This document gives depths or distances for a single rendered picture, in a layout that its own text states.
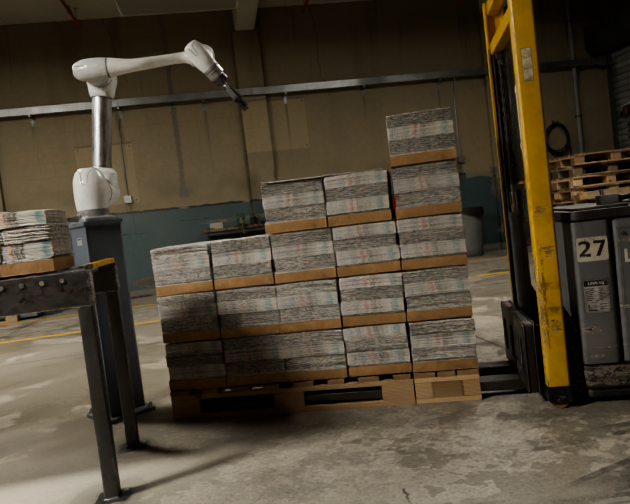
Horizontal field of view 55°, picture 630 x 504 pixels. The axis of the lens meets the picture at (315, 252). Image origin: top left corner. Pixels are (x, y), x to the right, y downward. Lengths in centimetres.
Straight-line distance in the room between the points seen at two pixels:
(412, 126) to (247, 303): 109
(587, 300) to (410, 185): 86
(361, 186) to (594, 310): 109
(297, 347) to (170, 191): 692
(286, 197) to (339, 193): 24
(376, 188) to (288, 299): 64
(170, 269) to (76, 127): 704
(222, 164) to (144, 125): 129
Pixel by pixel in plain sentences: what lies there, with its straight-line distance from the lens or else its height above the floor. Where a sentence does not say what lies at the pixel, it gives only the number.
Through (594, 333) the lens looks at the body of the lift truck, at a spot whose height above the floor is 29.
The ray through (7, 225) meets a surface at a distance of 240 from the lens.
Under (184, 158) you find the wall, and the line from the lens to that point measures 957.
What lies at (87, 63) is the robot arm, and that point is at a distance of 337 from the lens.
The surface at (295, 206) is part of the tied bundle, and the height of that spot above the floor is 95.
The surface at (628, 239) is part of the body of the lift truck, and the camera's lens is 269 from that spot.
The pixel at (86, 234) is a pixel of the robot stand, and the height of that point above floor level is 94.
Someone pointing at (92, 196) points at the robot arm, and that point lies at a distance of 321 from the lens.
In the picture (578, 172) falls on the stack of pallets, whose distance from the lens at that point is 864.
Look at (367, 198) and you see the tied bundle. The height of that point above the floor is 94.
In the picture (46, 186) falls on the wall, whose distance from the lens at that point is 985.
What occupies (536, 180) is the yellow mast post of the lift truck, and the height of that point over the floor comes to 93.
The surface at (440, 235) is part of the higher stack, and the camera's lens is 271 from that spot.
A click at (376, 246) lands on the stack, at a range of 272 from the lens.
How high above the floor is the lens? 88
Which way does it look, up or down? 3 degrees down
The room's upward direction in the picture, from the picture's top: 7 degrees counter-clockwise
